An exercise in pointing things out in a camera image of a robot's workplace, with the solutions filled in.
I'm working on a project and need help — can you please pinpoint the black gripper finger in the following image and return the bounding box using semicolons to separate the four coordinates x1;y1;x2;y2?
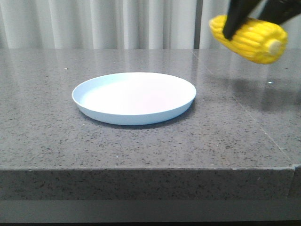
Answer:
222;0;260;40
258;0;301;25

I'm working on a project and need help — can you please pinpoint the yellow corn cob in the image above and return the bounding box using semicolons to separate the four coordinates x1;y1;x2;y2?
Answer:
209;15;288;64

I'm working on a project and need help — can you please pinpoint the white pleated curtain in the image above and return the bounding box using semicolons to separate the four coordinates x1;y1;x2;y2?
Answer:
0;0;301;50

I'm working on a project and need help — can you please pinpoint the light blue round plate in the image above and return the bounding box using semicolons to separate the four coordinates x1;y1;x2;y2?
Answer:
72;72;197;125

